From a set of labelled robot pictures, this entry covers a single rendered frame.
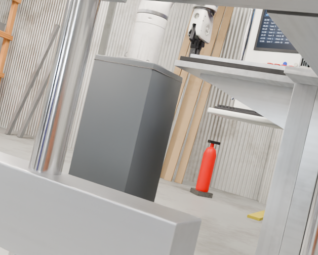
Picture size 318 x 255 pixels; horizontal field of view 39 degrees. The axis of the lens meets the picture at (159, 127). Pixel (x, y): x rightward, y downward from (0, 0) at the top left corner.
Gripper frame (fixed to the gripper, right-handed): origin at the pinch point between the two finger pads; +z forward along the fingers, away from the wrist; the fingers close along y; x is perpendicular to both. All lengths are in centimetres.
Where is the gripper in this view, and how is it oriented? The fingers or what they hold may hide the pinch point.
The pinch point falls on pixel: (194, 54)
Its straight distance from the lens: 160.1
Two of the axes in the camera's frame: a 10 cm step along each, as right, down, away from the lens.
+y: 4.7, 1.1, 8.8
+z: -2.2, 9.7, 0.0
